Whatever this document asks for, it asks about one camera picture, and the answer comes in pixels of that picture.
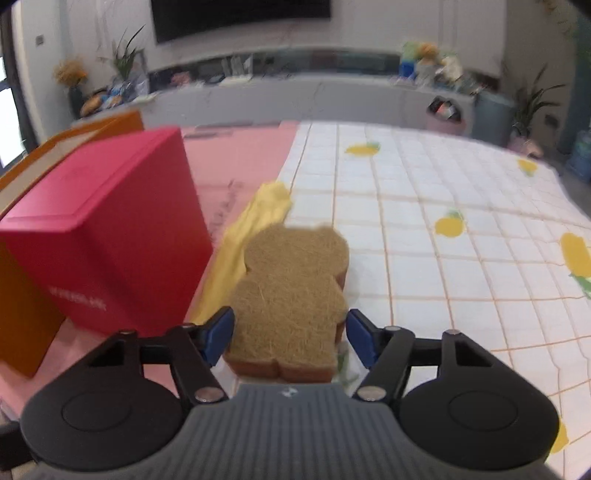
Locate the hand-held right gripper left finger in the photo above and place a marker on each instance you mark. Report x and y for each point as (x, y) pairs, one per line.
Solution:
(219, 337)

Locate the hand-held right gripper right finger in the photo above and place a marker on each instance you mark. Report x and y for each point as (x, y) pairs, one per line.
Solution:
(362, 337)

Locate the brown bear-shaped sponge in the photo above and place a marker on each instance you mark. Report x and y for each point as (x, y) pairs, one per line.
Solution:
(286, 295)

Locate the yellow snack packet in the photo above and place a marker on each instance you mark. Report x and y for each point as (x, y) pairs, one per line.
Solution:
(249, 221)

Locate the orange storage box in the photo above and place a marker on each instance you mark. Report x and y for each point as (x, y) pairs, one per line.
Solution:
(23, 323)

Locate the red box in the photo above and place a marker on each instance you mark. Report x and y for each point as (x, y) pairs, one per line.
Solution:
(115, 258)

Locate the white checked lemon bedsheet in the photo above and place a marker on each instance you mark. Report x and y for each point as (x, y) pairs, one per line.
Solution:
(415, 207)

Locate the pink basket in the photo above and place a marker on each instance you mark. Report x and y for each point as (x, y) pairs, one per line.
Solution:
(444, 117)

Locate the white media console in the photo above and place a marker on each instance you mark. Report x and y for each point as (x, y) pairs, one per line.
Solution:
(300, 99)

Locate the pink plant pot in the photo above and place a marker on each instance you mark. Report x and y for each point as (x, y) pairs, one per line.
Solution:
(525, 145)

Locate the grey trash bin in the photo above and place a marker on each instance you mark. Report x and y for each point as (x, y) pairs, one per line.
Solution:
(494, 115)

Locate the bread loaf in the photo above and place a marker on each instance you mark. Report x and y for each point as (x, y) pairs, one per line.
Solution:
(94, 105)

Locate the blue snack packets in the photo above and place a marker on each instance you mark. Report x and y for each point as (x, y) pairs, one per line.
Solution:
(115, 94)

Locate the white router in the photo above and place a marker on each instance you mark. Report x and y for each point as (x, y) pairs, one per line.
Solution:
(240, 67)

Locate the blue water jug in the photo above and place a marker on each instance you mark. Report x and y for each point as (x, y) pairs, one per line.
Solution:
(581, 154)

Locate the tall leafy floor plant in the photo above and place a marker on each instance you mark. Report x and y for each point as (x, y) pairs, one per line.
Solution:
(531, 106)

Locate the vase with orange flowers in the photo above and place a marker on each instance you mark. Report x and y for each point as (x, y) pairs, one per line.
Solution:
(71, 87)

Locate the green potted plant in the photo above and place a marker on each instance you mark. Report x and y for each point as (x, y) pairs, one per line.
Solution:
(124, 60)

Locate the small teddy bear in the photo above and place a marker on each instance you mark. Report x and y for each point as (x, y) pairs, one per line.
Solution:
(427, 50)

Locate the window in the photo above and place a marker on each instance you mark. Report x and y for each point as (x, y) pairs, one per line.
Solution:
(11, 115)

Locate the black television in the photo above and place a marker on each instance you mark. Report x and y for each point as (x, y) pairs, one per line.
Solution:
(240, 18)

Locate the hanging vine plant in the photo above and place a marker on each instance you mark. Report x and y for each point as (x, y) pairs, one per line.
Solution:
(561, 18)

